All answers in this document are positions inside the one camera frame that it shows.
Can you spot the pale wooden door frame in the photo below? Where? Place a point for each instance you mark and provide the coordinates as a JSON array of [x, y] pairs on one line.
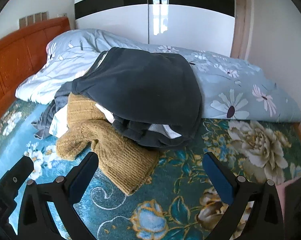
[[240, 25]]

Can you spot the pink cloth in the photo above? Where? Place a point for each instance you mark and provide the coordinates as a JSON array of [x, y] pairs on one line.
[[283, 190]]

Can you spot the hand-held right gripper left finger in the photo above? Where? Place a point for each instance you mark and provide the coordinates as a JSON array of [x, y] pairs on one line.
[[78, 182]]

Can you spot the white wardrobe with black stripe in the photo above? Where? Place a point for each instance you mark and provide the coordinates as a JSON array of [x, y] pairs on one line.
[[190, 25]]

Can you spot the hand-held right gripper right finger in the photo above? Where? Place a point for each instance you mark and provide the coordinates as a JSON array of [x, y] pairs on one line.
[[216, 177]]

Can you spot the wall switch panel row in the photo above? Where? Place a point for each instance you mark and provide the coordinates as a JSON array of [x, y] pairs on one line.
[[33, 18]]

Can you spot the white wall socket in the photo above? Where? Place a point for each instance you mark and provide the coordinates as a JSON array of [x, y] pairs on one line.
[[62, 15]]

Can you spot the mustard knit sweater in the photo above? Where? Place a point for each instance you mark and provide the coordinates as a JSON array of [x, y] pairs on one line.
[[120, 160]]

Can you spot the teal floral bed blanket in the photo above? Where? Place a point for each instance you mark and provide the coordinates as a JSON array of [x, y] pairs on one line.
[[180, 180]]

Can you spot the orange wooden headboard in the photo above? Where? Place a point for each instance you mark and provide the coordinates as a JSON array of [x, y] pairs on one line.
[[13, 52]]

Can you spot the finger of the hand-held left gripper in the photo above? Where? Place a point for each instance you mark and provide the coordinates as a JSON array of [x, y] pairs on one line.
[[19, 177]]

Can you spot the light blue floral duvet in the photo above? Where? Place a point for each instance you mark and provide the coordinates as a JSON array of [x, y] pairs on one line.
[[240, 87]]

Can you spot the grey garment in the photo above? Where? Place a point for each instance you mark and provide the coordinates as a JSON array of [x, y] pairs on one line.
[[44, 122]]

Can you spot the dark cloth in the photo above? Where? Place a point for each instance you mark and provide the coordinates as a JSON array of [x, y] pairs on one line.
[[298, 205]]

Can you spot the dark fleece garment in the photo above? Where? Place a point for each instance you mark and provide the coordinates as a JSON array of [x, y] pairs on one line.
[[145, 87]]

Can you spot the pale blue garment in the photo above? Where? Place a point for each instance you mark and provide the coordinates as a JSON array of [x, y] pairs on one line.
[[59, 125]]

